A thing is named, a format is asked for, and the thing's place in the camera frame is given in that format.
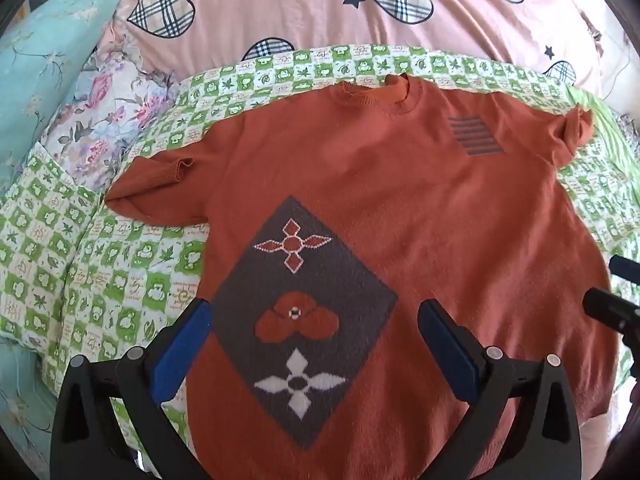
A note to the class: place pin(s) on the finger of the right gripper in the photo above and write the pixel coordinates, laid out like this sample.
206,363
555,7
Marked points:
610,310
624,268

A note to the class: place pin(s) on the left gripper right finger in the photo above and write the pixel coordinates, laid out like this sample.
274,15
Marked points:
543,441

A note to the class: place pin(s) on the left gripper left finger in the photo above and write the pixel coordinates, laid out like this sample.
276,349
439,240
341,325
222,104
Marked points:
86,440

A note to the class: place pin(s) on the orange knit sweater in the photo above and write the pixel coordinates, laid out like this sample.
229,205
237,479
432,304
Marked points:
332,215

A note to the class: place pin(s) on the green white checkered blanket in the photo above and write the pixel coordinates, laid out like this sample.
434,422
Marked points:
77,277

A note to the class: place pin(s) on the white floral pillow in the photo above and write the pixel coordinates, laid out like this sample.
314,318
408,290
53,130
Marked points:
108,107

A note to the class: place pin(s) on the teal floral pillow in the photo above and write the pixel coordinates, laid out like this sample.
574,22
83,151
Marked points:
41,57

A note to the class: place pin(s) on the pink quilt with plaid hearts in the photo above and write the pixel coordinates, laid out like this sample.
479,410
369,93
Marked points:
184,37

